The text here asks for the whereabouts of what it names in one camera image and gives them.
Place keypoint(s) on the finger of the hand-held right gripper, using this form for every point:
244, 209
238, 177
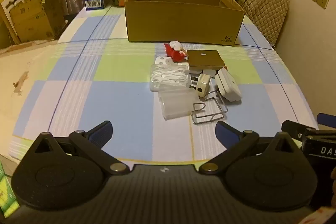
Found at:
326, 119
291, 128

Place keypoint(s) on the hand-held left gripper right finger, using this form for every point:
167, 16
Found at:
226, 133

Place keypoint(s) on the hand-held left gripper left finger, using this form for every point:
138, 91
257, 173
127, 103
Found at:
101, 133

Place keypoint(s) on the clear plastic box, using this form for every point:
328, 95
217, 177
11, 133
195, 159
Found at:
176, 106

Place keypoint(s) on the gold box with slot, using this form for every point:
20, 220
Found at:
206, 58

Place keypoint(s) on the clear box of white picks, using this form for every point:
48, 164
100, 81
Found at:
168, 77

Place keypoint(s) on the red toy figure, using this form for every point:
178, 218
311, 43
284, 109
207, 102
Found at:
177, 54

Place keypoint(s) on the white power strip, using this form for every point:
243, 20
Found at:
161, 60

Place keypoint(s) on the brown cardboard box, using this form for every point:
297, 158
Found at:
183, 24

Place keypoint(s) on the white square device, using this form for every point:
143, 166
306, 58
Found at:
228, 87

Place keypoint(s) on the green packet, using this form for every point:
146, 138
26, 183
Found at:
6, 195

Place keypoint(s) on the beige quilted chair cover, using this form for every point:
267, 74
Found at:
265, 8

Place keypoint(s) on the brown printed carton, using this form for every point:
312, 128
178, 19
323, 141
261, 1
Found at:
31, 19

